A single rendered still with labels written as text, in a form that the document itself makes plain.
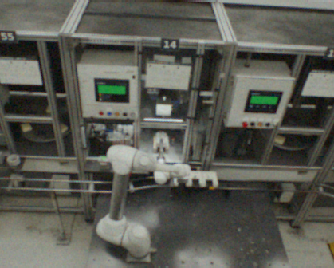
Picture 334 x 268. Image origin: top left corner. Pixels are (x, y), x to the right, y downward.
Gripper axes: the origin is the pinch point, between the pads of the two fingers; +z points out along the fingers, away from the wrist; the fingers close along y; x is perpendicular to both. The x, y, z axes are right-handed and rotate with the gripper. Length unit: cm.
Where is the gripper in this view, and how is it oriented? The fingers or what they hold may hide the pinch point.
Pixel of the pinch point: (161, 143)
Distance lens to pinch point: 297.9
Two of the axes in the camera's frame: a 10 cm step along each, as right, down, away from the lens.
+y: 0.5, -7.0, -7.2
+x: -10.0, -0.5, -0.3
